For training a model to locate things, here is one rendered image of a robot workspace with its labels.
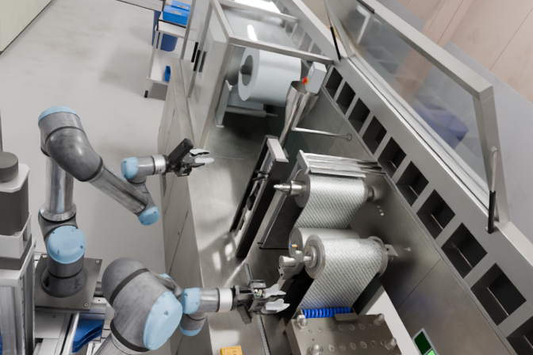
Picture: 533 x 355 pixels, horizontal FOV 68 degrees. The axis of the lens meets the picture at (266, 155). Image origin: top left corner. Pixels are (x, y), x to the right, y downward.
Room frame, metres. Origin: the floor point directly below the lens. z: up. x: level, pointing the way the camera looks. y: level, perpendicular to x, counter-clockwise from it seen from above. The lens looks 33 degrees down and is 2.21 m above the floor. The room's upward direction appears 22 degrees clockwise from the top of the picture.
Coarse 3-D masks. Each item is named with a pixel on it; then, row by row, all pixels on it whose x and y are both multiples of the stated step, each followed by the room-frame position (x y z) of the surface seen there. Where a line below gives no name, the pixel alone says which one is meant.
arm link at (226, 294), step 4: (220, 288) 0.82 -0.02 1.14; (224, 288) 0.82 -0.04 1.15; (228, 288) 0.83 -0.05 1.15; (220, 292) 0.80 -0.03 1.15; (224, 292) 0.81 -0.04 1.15; (228, 292) 0.81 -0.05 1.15; (232, 292) 0.82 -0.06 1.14; (220, 296) 0.79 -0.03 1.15; (224, 296) 0.80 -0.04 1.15; (228, 296) 0.80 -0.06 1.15; (232, 296) 0.81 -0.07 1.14; (220, 300) 0.78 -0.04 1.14; (224, 300) 0.79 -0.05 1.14; (228, 300) 0.79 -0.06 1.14; (232, 300) 0.80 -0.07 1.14; (220, 304) 0.77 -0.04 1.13; (224, 304) 0.78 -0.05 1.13; (228, 304) 0.79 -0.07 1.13; (220, 308) 0.77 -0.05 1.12; (224, 308) 0.78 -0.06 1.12; (228, 308) 0.78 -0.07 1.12
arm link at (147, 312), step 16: (144, 272) 0.61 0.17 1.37; (128, 288) 0.55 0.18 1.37; (144, 288) 0.56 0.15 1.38; (160, 288) 0.58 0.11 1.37; (112, 304) 0.53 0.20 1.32; (128, 304) 0.52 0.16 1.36; (144, 304) 0.53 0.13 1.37; (160, 304) 0.54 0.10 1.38; (176, 304) 0.56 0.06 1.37; (112, 320) 0.51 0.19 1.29; (128, 320) 0.50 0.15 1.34; (144, 320) 0.50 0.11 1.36; (160, 320) 0.51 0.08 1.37; (176, 320) 0.55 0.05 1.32; (112, 336) 0.48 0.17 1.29; (128, 336) 0.48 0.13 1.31; (144, 336) 0.48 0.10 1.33; (160, 336) 0.50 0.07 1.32; (96, 352) 0.47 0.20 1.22; (112, 352) 0.46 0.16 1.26; (128, 352) 0.47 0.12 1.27; (144, 352) 0.48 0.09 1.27
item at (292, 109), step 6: (288, 102) 1.65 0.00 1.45; (288, 108) 1.65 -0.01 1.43; (294, 108) 1.63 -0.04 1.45; (306, 108) 1.64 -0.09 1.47; (288, 114) 1.65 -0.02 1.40; (294, 114) 1.64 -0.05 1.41; (288, 120) 1.66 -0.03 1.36; (300, 120) 1.68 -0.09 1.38; (288, 126) 1.67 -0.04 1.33; (282, 132) 1.68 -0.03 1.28; (288, 132) 1.68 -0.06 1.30; (282, 138) 1.67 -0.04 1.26; (288, 138) 1.69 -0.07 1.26; (282, 144) 1.67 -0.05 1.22; (282, 150) 1.68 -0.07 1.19; (288, 156) 1.68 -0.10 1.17
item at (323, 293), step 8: (320, 280) 0.96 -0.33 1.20; (328, 280) 0.97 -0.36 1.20; (336, 280) 0.99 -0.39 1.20; (344, 280) 1.00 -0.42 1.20; (352, 280) 1.02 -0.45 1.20; (360, 280) 1.04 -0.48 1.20; (368, 280) 1.05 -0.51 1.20; (312, 288) 0.95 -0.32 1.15; (320, 288) 0.97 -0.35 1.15; (328, 288) 0.98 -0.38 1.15; (336, 288) 1.00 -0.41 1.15; (344, 288) 1.02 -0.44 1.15; (352, 288) 1.03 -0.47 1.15; (360, 288) 1.05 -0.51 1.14; (304, 296) 0.95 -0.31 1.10; (312, 296) 0.96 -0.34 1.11; (320, 296) 0.98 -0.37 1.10; (328, 296) 1.00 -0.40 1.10; (336, 296) 1.01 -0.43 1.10; (344, 296) 1.03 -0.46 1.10; (352, 296) 1.04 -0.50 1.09; (304, 304) 0.96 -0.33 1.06; (312, 304) 0.97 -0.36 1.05; (320, 304) 0.99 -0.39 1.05; (328, 304) 1.01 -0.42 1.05; (336, 304) 1.02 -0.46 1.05; (344, 304) 1.04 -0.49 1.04; (352, 304) 1.06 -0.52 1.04
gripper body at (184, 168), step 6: (186, 156) 1.27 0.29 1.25; (168, 162) 1.19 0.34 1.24; (180, 162) 1.23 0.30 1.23; (186, 162) 1.23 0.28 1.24; (168, 168) 1.18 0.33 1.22; (174, 168) 1.23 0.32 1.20; (180, 168) 1.22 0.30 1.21; (186, 168) 1.25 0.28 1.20; (162, 174) 1.20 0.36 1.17; (180, 174) 1.23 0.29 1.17; (186, 174) 1.26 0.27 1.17
